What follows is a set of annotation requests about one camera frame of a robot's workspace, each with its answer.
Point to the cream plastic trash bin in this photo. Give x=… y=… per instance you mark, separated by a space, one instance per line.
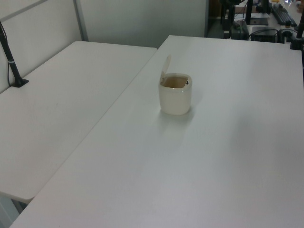
x=175 y=102

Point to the white side table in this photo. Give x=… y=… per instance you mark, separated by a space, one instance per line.
x=59 y=107

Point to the black tripod stand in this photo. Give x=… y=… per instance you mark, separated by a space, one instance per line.
x=227 y=19

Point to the dark green device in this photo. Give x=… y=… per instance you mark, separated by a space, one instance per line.
x=240 y=30

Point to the black electronics box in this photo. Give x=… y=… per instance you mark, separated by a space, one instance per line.
x=263 y=33

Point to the black table clamp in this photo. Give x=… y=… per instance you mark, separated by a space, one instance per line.
x=297 y=42

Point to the black keyboard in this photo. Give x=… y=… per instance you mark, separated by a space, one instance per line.
x=283 y=14

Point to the grey metal partition post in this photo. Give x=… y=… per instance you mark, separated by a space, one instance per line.
x=81 y=21

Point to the black vertical post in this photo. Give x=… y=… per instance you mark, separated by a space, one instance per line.
x=249 y=12

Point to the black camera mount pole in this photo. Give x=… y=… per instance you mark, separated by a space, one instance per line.
x=11 y=64

